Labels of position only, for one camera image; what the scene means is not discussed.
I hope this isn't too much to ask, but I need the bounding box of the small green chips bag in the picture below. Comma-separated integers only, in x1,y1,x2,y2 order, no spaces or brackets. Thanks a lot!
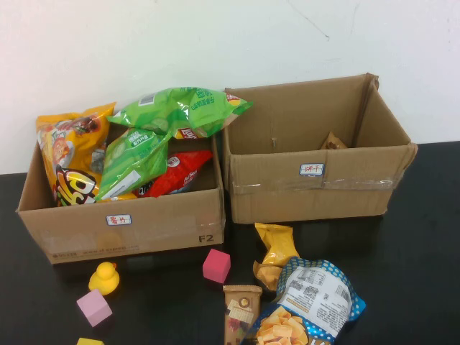
95,127,172,201

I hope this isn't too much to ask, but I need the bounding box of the golden brown snack packet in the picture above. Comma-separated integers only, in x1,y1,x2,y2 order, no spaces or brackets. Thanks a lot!
252,260,285,293

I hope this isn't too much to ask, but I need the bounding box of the light pink foam cube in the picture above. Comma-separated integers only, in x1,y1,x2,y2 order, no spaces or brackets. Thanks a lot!
75,289,114,328

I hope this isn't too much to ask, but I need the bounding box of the yellow rubber duck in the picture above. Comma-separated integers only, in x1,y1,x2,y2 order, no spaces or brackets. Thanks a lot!
88,261,121,296

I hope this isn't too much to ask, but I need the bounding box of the cardboard box with F2 print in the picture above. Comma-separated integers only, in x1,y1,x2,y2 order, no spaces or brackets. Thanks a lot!
16,121,226,265

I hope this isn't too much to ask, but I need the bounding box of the brown wafer packet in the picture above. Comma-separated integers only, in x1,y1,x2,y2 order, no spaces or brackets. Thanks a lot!
222,285,263,345

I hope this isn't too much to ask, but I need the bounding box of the yellow orange chips bag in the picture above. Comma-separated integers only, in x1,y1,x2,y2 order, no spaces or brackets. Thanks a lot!
35,101,118,208

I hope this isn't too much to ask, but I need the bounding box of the cardboard box with clear tape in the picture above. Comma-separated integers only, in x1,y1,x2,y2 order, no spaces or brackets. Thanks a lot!
221,73,419,226

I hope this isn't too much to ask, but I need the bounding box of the red chips bag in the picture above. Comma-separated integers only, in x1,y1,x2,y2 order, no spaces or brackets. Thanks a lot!
135,149,214,198

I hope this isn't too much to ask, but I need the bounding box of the brown crumpled snack packet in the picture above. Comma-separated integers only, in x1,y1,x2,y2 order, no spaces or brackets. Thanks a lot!
319,131,349,151

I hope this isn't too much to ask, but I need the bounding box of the magenta foam cube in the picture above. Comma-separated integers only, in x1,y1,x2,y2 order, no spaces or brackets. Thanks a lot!
202,248,231,285

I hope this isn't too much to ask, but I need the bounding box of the yellow snack packet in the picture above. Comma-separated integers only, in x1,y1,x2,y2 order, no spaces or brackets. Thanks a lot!
254,222,300,269

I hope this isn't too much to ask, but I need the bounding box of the large green chips bag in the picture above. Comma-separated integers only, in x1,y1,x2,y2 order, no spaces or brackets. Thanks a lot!
106,86,254,140

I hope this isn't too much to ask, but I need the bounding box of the blue polka dot Vikar bag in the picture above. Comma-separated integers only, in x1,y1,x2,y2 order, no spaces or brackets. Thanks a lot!
247,257,367,345

